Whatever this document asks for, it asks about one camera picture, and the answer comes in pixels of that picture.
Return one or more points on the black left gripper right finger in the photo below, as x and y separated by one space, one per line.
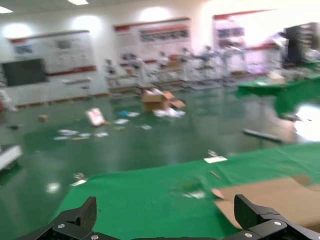
260 222

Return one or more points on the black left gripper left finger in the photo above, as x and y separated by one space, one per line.
75 225

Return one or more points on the open cardboard box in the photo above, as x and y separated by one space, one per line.
270 197

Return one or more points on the pink white flat box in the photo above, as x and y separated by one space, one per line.
95 117

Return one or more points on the small brown box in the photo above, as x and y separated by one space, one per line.
43 118

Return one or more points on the thin wood splinter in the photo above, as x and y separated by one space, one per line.
215 174

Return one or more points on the metal cloth clip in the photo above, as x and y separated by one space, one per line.
215 159

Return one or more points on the green table cloth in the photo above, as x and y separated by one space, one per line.
150 195

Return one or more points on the long black bar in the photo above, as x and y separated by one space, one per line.
262 136

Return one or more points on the white grey floor device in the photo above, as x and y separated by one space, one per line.
8 156

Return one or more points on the small blue object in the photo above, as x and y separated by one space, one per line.
123 113

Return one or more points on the green covered table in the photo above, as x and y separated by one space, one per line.
290 92

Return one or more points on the white plastic wrap pile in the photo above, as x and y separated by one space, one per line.
170 113

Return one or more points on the large open floor carton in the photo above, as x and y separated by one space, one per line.
155 100

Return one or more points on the white red display board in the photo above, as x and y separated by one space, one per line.
152 40
230 32
65 52

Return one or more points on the black storage shelf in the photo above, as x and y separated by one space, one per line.
297 45

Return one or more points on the black wall screen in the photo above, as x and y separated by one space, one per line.
23 72

